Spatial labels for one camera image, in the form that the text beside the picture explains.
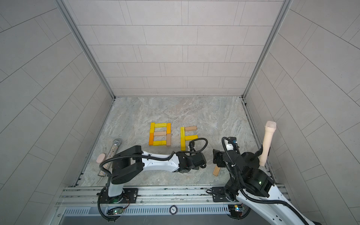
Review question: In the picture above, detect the yellow block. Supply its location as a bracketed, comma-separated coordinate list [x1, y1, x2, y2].
[153, 141, 167, 146]
[181, 137, 186, 151]
[181, 127, 185, 139]
[150, 122, 155, 134]
[154, 123, 167, 128]
[185, 135, 198, 141]

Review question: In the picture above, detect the tan block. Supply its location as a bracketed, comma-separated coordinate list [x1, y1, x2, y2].
[184, 126, 197, 132]
[166, 134, 171, 146]
[153, 131, 167, 137]
[212, 166, 220, 177]

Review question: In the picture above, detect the amber orange block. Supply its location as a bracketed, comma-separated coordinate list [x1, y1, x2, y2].
[166, 123, 171, 134]

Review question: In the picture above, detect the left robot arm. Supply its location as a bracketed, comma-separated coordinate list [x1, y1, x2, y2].
[99, 138, 208, 198]

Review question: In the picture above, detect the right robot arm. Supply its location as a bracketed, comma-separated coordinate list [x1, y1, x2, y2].
[213, 137, 317, 225]

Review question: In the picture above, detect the black microphone stand base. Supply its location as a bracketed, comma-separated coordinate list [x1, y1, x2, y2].
[241, 145, 263, 168]

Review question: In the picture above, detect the right circuit board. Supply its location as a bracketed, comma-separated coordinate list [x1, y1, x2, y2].
[228, 205, 245, 219]

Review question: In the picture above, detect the circuit board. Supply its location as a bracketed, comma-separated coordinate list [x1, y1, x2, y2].
[107, 207, 126, 216]
[228, 205, 245, 219]

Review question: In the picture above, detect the beige microphone on stand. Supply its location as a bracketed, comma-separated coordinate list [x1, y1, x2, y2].
[259, 121, 277, 167]

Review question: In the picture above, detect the glitter silver microphone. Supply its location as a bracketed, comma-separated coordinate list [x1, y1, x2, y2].
[98, 138, 122, 177]

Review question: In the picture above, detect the left circuit board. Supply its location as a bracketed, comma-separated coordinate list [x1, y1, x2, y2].
[107, 207, 126, 216]

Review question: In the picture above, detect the pink round pad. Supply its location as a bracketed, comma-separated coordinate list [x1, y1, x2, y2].
[96, 153, 107, 164]

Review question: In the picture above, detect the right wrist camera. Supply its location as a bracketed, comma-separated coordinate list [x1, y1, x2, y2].
[226, 137, 239, 152]

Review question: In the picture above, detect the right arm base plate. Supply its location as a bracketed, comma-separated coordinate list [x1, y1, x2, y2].
[206, 186, 249, 203]

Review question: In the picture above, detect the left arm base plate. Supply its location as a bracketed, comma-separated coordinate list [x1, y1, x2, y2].
[97, 187, 138, 204]

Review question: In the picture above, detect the aluminium rail frame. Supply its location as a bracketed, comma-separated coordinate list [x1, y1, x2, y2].
[54, 184, 292, 207]

